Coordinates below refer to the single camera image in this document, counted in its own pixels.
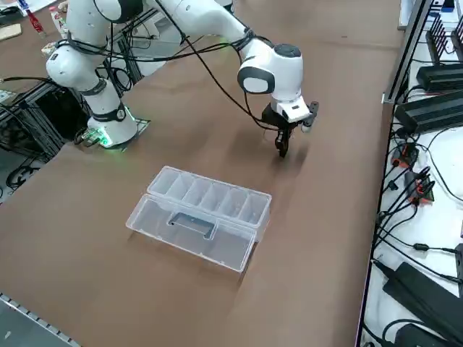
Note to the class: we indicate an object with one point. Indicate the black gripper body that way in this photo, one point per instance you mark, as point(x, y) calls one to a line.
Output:
point(272, 116)

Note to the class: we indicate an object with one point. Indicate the small snack packet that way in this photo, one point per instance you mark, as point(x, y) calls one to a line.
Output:
point(50, 47)

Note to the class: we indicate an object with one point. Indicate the red bottle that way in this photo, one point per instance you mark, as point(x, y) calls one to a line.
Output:
point(35, 22)

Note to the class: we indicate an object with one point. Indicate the black pronged stand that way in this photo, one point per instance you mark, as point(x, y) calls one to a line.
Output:
point(436, 39)

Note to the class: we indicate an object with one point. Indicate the aluminium profile post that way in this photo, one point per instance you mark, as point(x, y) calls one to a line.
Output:
point(408, 54)

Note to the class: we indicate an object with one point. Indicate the transparent compartment box with lid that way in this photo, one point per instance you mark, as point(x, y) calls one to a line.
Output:
point(202, 220)

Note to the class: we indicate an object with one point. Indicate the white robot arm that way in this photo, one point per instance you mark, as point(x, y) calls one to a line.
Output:
point(267, 68)

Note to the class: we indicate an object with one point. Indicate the wooden board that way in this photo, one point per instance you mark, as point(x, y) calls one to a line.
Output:
point(11, 32)

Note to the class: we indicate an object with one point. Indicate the black connector with red clip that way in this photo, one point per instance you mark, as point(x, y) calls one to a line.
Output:
point(407, 155)
point(419, 188)

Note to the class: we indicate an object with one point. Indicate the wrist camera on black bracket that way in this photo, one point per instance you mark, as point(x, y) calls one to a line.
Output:
point(313, 110)

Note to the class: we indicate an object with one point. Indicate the black power brick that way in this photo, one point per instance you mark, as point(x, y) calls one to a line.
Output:
point(428, 114)
point(419, 292)
point(439, 77)

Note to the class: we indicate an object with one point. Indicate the aluminium rail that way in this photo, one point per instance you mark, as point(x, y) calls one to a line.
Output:
point(29, 318)

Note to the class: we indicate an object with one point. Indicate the white bottle with pink label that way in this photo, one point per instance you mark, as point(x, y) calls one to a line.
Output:
point(59, 23)

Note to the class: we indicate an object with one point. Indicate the black metal frame rack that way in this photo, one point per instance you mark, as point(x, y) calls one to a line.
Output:
point(21, 105)

